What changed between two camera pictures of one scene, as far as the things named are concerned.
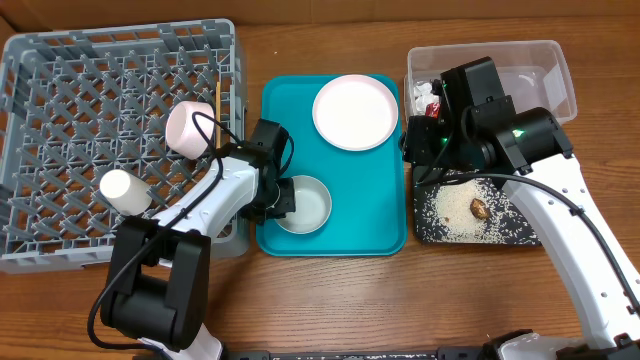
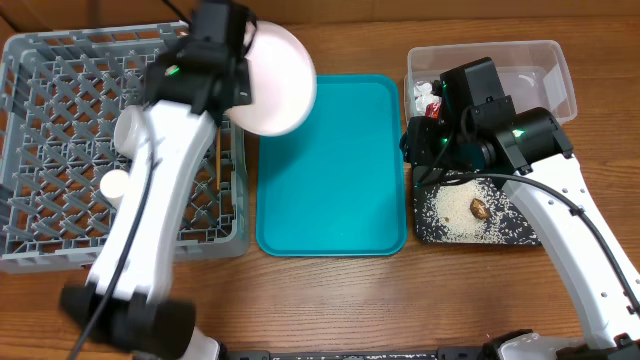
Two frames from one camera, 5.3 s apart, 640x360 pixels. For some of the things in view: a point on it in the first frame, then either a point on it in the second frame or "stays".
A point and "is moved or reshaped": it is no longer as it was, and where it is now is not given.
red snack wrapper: x=432 y=110 stays
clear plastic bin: x=532 y=72 stays
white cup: x=130 y=194 stays
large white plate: x=355 y=112 -> x=283 y=79
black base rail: x=485 y=353 stays
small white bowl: x=182 y=133 is moved or reshaped
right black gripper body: x=417 y=145 stays
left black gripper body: x=272 y=204 -> x=243 y=77
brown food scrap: x=479 y=209 stays
